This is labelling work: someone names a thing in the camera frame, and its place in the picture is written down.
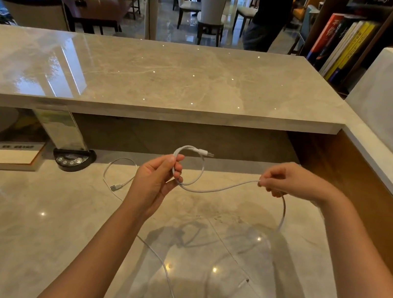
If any person's right hand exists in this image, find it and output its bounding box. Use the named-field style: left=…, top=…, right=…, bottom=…
left=255, top=157, right=342, bottom=211

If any person's left hand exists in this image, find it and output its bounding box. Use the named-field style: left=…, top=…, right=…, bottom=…
left=119, top=146, right=188, bottom=226

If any person's left forearm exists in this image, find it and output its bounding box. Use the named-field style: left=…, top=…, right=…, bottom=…
left=33, top=192, right=149, bottom=298

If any black round button base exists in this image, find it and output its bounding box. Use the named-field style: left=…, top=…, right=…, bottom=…
left=50, top=143, right=99, bottom=177

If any clear acrylic sign holder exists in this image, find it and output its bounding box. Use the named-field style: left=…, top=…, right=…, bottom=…
left=26, top=100, right=95, bottom=154

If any dark yellow printed packet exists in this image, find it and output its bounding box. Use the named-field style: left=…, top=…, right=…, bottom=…
left=12, top=107, right=52, bottom=146

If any row of upright books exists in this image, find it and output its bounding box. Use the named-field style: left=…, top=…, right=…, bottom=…
left=303, top=9, right=383, bottom=90

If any white flat box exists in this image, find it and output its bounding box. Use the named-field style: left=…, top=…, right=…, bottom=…
left=0, top=138, right=48, bottom=179

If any teal chair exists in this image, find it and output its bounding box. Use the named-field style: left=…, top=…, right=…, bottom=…
left=287, top=3, right=321, bottom=59

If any dark wooden bookshelf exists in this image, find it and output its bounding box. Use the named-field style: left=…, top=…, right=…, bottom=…
left=295, top=0, right=393, bottom=104

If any dark wooden table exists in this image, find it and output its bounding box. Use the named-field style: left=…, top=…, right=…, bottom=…
left=54, top=0, right=133, bottom=40

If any tall white high-back chair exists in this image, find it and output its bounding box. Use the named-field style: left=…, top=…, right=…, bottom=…
left=190, top=0, right=230, bottom=49

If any curved beige armchair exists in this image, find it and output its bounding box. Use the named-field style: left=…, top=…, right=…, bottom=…
left=0, top=0, right=76, bottom=35

